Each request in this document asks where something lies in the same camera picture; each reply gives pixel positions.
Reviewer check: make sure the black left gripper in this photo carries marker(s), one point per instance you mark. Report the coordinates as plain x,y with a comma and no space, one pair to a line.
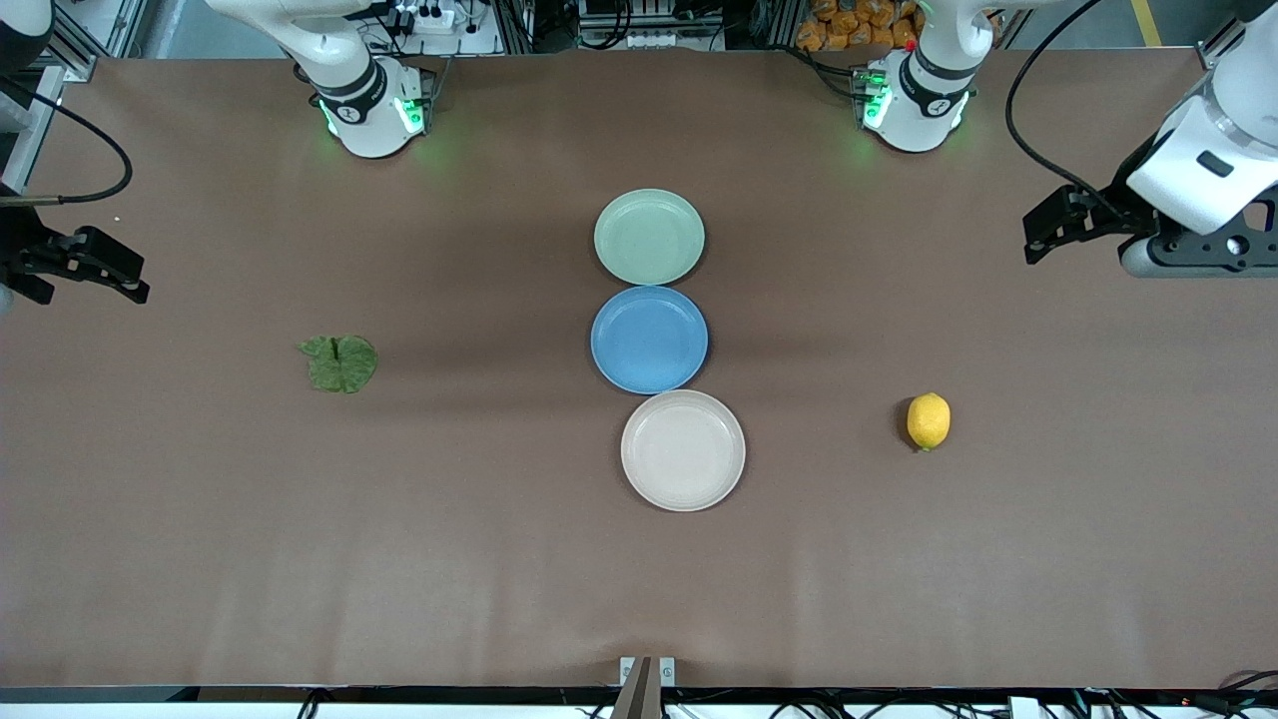
1112,211

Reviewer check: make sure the blue round plate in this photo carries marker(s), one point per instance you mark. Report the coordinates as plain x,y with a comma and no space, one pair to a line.
649,340

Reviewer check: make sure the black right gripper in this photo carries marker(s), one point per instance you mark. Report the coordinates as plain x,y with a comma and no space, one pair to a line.
22,246

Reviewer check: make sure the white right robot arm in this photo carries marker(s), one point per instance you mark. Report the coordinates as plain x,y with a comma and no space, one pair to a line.
369,110

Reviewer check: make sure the aluminium frame profile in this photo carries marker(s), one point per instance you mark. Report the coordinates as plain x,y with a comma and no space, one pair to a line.
75,55
1213,50

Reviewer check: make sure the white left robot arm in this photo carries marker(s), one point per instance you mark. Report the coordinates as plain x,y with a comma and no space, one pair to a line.
929,100

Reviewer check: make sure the beige round plate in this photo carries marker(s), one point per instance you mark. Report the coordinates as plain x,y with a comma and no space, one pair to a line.
683,451

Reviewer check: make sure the green lettuce leaf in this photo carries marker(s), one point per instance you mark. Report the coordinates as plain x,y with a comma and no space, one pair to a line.
344,366

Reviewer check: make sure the white power strip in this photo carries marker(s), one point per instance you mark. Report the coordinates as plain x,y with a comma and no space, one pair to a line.
449,25

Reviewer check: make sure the light green round plate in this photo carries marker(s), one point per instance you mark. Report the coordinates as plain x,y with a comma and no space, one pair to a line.
649,237

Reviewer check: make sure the metal bracket with wooden post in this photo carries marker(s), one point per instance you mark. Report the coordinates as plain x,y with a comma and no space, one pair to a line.
646,684

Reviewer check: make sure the yellow lemon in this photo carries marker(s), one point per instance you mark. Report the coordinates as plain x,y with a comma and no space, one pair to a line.
929,421

